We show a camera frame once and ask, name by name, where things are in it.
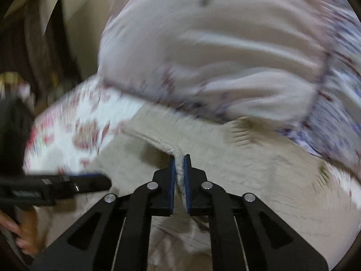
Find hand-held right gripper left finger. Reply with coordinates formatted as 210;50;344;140
31;157;176;271

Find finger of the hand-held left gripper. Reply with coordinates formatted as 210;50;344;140
58;172;112;195

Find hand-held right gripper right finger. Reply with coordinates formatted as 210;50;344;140
183;154;329;271

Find beige striped blanket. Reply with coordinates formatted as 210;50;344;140
37;104;361;271

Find person's left hand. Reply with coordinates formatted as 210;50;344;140
0;209;43;257

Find white floral bed sheet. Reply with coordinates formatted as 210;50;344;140
22;76;361;232

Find pink floral pillow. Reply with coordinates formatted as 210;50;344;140
278;0;361;177
97;0;331;125

